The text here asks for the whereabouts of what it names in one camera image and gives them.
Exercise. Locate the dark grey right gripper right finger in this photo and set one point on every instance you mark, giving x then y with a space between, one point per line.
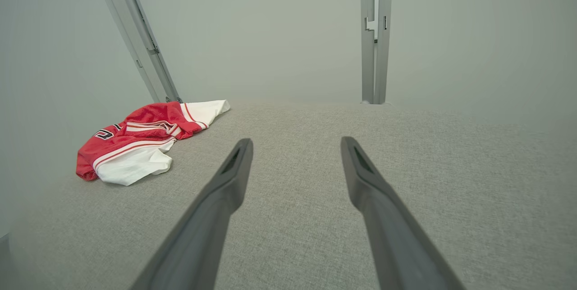
387 222

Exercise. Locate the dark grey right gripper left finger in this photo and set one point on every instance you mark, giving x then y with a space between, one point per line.
212 218

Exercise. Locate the red and white jersey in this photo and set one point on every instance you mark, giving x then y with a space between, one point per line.
135 163

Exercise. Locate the slanted grey frame post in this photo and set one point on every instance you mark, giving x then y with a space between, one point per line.
142 46

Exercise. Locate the upright grey frame post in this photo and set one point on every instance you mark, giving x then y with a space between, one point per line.
383 64

